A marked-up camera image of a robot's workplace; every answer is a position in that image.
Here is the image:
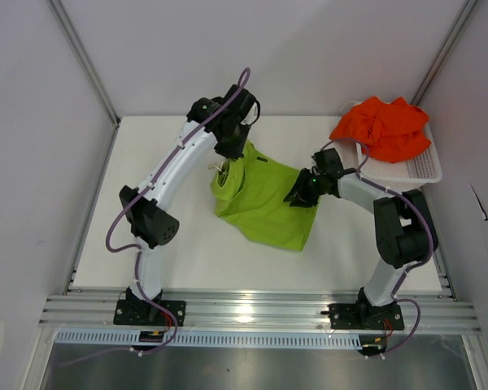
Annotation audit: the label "white plastic perforated basket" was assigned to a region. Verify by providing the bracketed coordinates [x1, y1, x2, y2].
[336, 101, 442, 191]

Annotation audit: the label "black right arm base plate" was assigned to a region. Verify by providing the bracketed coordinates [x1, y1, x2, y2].
[321, 303, 404, 331]

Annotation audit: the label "aluminium frame rail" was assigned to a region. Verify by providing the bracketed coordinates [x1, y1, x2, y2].
[38, 289, 481, 335]

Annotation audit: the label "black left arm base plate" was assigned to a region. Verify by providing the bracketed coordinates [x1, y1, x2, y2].
[113, 288, 186, 327]

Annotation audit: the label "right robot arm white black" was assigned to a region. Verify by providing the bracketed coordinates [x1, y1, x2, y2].
[284, 149, 438, 329]

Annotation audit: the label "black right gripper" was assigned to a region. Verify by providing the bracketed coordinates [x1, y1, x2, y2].
[283, 168, 325, 208]

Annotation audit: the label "white slotted cable duct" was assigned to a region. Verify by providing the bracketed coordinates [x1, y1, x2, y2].
[54, 328, 362, 350]

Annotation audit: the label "lime green shorts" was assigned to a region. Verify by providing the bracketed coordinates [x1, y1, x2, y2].
[210, 141, 317, 252]

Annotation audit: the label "left corner aluminium post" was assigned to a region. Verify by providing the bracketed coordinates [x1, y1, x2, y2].
[46, 0, 120, 127]

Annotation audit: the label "corner aluminium post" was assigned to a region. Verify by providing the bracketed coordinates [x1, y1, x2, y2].
[411, 0, 482, 106]
[46, 0, 120, 127]

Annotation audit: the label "right corner aluminium post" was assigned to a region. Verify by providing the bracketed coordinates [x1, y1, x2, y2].
[411, 0, 482, 106]

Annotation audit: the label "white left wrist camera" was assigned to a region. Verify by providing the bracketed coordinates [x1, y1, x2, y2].
[241, 102, 261, 126]

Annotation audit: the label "orange shorts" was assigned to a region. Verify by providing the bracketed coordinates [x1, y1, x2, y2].
[329, 96, 431, 163]

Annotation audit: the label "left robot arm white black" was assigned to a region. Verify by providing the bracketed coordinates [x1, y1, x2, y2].
[120, 84, 260, 325]

